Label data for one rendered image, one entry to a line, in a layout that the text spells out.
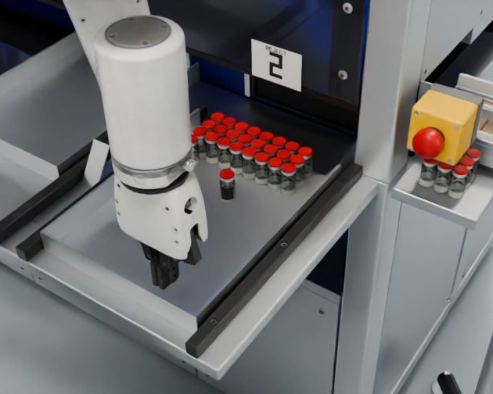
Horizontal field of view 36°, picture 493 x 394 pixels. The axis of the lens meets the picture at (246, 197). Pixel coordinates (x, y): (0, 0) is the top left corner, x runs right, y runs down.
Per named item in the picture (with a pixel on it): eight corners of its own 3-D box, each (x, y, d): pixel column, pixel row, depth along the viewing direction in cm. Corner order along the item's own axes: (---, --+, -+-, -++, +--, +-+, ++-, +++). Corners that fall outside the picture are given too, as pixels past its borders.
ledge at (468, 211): (430, 148, 121) (432, 139, 119) (510, 177, 115) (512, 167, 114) (390, 197, 112) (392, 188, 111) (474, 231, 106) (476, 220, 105)
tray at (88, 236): (199, 126, 123) (197, 108, 121) (340, 183, 112) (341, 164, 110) (44, 250, 103) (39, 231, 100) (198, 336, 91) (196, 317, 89)
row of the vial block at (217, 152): (199, 148, 119) (198, 124, 116) (298, 190, 111) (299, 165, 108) (191, 155, 117) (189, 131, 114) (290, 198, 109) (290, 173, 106)
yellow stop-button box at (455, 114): (426, 123, 109) (433, 80, 104) (475, 140, 106) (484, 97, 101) (404, 151, 105) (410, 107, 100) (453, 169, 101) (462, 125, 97)
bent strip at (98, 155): (100, 170, 116) (95, 138, 112) (115, 176, 114) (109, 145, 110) (32, 223, 107) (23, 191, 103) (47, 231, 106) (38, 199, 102)
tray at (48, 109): (91, 39, 145) (88, 23, 143) (199, 80, 134) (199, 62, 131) (-54, 128, 124) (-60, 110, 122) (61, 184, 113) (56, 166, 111)
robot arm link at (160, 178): (211, 140, 79) (212, 162, 81) (146, 112, 83) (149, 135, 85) (160, 183, 74) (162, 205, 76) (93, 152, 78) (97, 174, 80)
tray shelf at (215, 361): (73, 41, 149) (72, 33, 147) (401, 164, 118) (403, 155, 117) (-143, 172, 119) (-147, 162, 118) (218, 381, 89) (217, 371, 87)
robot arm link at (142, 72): (100, 127, 81) (120, 178, 75) (82, 13, 73) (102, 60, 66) (176, 110, 83) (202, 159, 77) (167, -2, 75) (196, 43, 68)
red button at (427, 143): (419, 141, 103) (423, 117, 101) (447, 151, 102) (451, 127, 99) (407, 155, 101) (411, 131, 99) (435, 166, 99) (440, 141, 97)
